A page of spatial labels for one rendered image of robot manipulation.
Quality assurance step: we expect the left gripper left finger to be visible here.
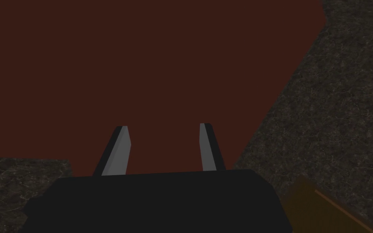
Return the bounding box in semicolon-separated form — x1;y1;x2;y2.
92;126;132;177

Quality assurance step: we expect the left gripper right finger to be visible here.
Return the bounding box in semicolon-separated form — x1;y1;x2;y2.
199;123;227;172

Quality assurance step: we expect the brown flat board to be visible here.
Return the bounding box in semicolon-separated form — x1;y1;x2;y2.
278;176;373;233

